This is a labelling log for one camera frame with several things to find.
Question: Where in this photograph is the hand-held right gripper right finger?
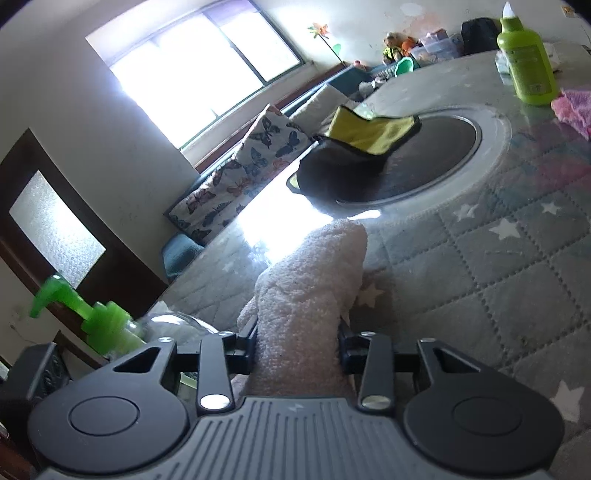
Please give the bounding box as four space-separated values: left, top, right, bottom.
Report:
338 320 485 411

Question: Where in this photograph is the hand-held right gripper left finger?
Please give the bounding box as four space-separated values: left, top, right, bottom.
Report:
112 318 259 412

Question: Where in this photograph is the white towel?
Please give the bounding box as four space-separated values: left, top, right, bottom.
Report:
231 219 370 398

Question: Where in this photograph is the clear green pump bottle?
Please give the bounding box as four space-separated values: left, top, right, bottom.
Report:
28 274 223 398

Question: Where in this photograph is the blue sofa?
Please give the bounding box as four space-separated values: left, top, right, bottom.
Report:
161 62 393 282

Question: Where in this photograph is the dark wooden door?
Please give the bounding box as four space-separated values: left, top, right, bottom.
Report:
0 129 168 319

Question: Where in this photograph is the butterfly print cushion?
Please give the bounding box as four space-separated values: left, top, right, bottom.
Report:
166 157 280 245
233 104 318 186

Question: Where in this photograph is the yellow and black cloth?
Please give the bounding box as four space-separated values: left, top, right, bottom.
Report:
286 105 423 200

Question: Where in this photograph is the beige cushion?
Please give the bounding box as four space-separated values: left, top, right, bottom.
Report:
288 83 352 136

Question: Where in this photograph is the green cup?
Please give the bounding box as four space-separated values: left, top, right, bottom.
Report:
394 56 422 77

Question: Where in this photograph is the window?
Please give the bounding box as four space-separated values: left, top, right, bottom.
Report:
85 0 315 149

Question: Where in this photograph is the stuffed bear toy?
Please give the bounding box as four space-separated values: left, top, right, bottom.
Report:
382 32 403 64

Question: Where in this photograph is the clear plastic storage box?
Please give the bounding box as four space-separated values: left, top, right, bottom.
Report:
411 30 463 64

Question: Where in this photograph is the pinwheel flower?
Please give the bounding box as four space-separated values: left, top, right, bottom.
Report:
308 22 343 66

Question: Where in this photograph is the pink cloth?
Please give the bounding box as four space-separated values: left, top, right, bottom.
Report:
551 89 591 139

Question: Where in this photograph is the tissue pack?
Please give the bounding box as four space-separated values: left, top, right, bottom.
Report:
494 48 514 77

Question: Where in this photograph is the green plastic bottle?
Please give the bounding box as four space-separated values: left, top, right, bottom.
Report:
496 1 559 106

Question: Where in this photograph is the black backpack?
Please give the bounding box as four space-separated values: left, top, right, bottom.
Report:
461 17 502 57

